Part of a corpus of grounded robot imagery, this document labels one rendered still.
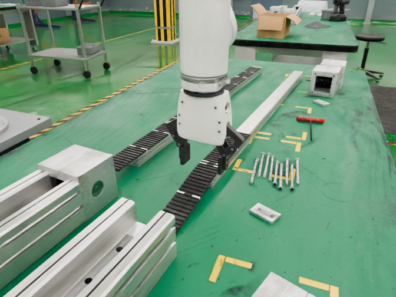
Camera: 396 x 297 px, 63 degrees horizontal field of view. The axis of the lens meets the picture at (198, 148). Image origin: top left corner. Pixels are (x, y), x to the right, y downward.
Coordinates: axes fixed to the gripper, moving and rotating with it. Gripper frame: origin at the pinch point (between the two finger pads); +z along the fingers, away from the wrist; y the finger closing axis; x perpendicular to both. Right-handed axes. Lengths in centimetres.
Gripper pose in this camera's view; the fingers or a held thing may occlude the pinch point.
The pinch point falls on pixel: (203, 161)
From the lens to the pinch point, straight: 66.1
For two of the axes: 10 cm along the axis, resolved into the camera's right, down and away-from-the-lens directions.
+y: -8.9, -2.1, 4.0
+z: 0.0, 8.9, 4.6
